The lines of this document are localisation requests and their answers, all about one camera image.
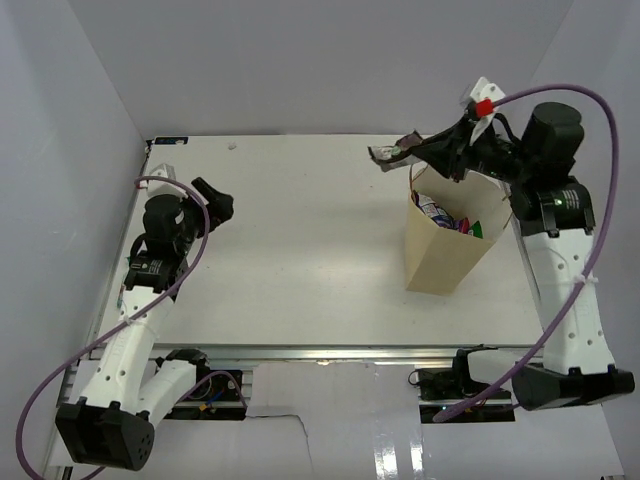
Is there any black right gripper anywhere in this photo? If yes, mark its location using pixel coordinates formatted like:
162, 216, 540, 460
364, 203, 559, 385
412, 112, 535, 186

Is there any dark blue purple snack bag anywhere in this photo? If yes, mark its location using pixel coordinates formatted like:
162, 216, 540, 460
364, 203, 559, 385
411, 191, 455, 229

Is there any small purple candy packet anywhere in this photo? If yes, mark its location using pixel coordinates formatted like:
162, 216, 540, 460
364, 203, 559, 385
367, 131, 424, 173

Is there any green Fox's candy bag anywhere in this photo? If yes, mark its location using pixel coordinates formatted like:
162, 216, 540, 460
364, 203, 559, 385
467, 221, 484, 239

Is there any teal white snack packet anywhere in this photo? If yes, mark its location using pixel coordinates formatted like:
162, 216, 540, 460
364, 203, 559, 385
116, 256, 130, 311

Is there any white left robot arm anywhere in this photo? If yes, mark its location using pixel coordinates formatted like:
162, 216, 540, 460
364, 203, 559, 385
55, 176, 234, 471

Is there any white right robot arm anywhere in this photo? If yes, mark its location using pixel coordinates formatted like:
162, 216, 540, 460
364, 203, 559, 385
411, 102, 635, 422

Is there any brown paper bag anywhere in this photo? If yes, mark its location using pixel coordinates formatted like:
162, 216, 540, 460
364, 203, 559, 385
404, 167, 512, 295

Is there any left black XDOF label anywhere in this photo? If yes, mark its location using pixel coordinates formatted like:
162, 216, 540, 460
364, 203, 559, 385
153, 136, 189, 145

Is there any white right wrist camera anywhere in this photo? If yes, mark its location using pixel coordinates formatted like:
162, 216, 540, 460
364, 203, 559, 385
461, 76, 506, 145

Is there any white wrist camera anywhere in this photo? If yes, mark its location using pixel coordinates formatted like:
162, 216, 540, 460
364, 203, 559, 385
137, 163, 186, 199
461, 76, 506, 145

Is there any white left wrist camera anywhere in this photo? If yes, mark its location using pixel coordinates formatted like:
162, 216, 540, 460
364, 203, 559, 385
137, 163, 186, 199

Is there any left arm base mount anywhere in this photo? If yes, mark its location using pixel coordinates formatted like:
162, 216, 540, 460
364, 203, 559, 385
165, 370, 250, 421

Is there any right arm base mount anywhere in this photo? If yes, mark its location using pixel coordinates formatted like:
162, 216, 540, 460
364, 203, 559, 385
407, 368, 516, 425

